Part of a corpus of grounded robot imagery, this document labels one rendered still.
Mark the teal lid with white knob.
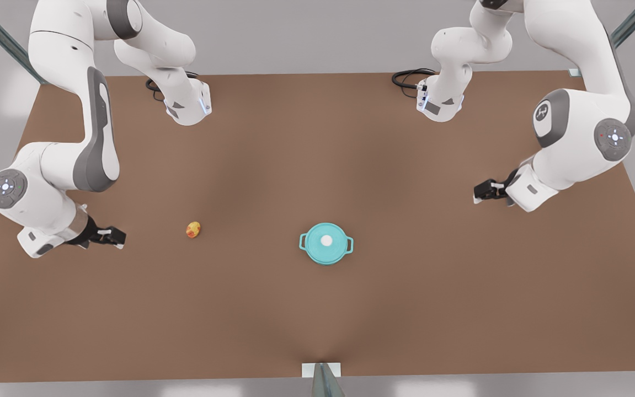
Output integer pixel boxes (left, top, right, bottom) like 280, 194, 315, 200
305, 223, 347, 260

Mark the teal pot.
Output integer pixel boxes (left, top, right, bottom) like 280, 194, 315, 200
299, 233, 354, 266

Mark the black cable loop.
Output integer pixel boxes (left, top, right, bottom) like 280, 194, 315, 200
146, 71, 200, 103
392, 68, 437, 99

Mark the silver frame post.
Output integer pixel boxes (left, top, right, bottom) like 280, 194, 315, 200
302, 362, 345, 397
0, 0, 47, 85
568, 0, 635, 77

